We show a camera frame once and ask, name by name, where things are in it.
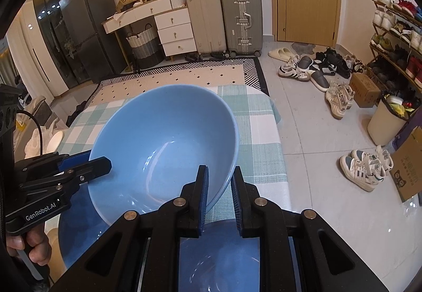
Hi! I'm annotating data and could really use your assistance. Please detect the purple plastic bag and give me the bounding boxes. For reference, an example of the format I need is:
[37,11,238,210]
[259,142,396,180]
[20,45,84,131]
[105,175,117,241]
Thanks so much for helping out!
[392,125,422,150]

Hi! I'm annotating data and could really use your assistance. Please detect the grey refrigerator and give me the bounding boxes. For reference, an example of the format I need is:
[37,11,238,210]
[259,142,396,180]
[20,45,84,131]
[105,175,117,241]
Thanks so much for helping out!
[59,0,127,84]

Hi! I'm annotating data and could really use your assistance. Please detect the white vanity desk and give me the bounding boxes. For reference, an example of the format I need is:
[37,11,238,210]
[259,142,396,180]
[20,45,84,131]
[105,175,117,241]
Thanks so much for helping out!
[102,0,198,63]

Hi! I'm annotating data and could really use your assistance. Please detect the dark glass cabinet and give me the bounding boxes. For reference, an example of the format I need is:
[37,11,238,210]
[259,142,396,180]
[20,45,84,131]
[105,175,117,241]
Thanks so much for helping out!
[20,0,81,99]

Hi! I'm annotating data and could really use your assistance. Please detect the white plastic bag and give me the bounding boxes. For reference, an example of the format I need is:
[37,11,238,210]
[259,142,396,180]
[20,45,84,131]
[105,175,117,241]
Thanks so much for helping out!
[23,129,55,157]

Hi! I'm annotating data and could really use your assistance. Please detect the silver suitcase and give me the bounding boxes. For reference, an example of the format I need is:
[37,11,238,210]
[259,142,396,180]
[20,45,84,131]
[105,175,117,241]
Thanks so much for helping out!
[220,0,263,58]

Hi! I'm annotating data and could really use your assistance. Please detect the teal checked tablecloth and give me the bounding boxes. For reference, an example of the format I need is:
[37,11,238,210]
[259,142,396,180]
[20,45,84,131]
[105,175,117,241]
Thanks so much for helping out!
[57,84,292,292]

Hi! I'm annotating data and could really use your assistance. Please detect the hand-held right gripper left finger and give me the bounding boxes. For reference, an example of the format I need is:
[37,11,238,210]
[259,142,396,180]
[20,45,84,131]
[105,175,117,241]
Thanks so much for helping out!
[49,165,210,292]

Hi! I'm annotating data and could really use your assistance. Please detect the grey doormat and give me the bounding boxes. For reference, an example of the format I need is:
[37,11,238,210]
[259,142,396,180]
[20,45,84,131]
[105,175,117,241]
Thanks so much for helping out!
[290,42,316,53]

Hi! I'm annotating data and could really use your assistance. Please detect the person's left hand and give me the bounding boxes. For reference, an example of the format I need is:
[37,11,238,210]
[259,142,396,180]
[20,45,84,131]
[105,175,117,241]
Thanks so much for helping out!
[7,223,53,264]

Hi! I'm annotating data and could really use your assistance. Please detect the blue bowl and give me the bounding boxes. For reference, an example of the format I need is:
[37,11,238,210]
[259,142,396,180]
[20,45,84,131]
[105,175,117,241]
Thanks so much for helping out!
[57,193,297,292]
[87,85,239,227]

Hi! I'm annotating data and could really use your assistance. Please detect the printed cardboard box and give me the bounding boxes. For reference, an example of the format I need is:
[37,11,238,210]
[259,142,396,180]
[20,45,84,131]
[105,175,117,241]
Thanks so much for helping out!
[389,134,422,203]

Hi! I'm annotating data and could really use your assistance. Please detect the shoe rack with shoes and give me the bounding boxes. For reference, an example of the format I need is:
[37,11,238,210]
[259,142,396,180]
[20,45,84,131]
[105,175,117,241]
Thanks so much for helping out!
[369,0,422,88]

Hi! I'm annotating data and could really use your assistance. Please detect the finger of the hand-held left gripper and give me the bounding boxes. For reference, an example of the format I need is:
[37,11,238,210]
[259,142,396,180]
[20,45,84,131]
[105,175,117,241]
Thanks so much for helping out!
[15,151,93,178]
[19,156,113,196]

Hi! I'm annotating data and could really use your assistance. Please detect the beige suitcase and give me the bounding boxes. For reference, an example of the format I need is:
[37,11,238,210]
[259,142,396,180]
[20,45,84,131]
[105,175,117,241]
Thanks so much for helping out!
[185,0,228,56]

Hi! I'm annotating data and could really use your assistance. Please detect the woven laundry basket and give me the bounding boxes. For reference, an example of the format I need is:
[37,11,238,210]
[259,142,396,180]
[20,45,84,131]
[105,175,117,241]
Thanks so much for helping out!
[125,23,164,70]

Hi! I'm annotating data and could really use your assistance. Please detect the small white plate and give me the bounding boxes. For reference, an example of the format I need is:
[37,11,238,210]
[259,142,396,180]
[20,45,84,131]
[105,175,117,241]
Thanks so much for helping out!
[46,131,65,154]

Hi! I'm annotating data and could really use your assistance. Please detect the scattered shoes and slippers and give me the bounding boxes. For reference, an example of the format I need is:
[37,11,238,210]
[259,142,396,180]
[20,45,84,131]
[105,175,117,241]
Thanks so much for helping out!
[268,43,365,121]

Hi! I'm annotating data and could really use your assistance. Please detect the white curtain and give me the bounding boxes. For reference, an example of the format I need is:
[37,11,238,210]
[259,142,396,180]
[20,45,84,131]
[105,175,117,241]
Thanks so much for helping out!
[7,11,63,104]

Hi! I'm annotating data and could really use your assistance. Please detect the black and cream patterned rug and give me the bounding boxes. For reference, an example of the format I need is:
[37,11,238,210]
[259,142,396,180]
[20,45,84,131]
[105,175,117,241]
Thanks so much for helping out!
[84,56,271,111]

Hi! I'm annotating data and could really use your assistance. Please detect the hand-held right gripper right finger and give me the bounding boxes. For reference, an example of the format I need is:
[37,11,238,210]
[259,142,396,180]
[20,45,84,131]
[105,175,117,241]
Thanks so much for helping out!
[231,167,390,292]

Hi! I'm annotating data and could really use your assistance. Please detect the wooden shoe rack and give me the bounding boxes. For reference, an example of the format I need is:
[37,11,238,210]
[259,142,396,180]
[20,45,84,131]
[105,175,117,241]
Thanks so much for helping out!
[369,0,422,95]

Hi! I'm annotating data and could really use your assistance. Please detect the white trash bin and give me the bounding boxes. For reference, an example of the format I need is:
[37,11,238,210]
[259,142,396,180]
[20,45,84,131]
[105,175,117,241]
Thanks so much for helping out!
[367,94,411,147]

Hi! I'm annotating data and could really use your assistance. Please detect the small brown cardboard box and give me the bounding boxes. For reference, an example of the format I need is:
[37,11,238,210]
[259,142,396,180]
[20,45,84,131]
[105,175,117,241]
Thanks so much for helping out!
[349,72,382,108]

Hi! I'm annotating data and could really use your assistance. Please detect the white green-trim sneaker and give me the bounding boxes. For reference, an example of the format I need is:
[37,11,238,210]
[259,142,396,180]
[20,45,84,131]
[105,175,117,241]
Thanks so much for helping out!
[339,155,380,192]
[351,149,386,183]
[374,145,394,170]

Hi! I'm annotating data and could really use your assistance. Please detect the left hand-held gripper cable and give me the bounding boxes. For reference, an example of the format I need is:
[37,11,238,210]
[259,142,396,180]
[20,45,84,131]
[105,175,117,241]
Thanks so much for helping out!
[13,110,43,157]

